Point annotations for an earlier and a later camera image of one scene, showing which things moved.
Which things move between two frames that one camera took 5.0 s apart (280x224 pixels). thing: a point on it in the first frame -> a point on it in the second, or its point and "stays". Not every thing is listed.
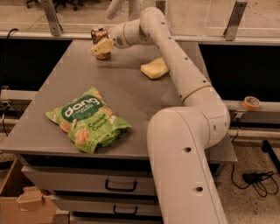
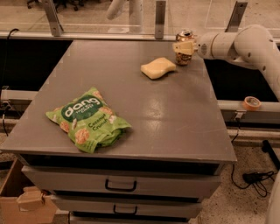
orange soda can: x=97 y=36 -> x=185 y=36
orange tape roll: x=251 y=103 stays
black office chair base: x=59 y=3 stays
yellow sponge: x=155 y=68 stays
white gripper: x=117 y=36 -> x=205 y=45
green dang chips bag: x=89 y=122 stays
